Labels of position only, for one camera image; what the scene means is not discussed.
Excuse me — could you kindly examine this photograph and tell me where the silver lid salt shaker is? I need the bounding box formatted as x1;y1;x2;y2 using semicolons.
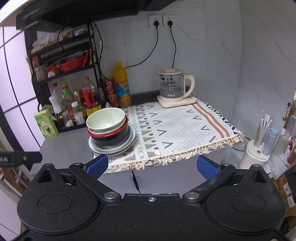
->
62;111;74;128

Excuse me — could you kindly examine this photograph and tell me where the cream kettle base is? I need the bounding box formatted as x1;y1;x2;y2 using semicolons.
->
157;95;197;108

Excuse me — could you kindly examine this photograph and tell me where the patterned woven table mat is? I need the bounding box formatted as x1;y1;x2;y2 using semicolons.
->
106;99;244;173

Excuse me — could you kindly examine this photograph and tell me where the white lid spice jar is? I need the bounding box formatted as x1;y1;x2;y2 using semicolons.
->
71;101;85;125

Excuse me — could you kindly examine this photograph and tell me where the green cardboard box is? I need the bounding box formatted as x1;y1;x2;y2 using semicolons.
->
34;109;59;140

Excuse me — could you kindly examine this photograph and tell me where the lower red drink can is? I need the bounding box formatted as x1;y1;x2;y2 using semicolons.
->
107;94;119;108

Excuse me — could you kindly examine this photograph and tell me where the red drink can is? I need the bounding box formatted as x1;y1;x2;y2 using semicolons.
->
103;79;116;96
107;94;119;108

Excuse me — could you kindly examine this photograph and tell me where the white wall socket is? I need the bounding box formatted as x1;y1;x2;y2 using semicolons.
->
148;15;176;28

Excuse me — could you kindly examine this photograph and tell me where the light blue water bottle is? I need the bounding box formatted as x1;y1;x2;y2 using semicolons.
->
262;127;279;156

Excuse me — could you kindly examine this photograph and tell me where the orange juice bottle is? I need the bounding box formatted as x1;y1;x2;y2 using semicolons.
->
113;61;132;108

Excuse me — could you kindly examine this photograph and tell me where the pale green bowl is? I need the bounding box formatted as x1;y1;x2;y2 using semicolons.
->
86;108;126;134

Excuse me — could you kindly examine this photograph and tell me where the upper red drink can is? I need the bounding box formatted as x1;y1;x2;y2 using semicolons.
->
103;79;116;96

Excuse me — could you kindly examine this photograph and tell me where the glass electric kettle cream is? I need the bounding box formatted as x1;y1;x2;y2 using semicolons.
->
158;68;195;99

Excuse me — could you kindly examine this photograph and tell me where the red rimmed black bowl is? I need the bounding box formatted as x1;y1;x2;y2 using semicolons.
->
87;117;128;145

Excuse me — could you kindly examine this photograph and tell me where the green label sauce bottle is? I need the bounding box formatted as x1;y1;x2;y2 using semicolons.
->
62;83;74;110

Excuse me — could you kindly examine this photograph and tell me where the white thermos with straws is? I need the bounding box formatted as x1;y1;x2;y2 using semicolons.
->
239;111;272;169

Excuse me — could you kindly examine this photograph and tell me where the white plate Sweet print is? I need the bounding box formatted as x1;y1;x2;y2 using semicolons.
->
95;124;136;147

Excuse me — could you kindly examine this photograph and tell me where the red plastic basket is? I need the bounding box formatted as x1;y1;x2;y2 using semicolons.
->
47;50;90;73

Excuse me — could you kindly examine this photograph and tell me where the white cap oil dispenser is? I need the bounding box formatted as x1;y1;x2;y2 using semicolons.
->
49;95;65;128

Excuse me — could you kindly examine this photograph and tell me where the black metal kitchen rack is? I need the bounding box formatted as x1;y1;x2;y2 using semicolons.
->
28;24;107;132

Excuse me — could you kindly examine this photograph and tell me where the white plate flower pattern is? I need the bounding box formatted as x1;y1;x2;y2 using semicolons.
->
88;137;135;156

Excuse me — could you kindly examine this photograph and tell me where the person's left hand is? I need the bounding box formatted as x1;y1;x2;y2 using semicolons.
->
0;168;4;180

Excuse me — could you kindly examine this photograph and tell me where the black range hood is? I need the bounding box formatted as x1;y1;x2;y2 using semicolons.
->
16;0;173;32

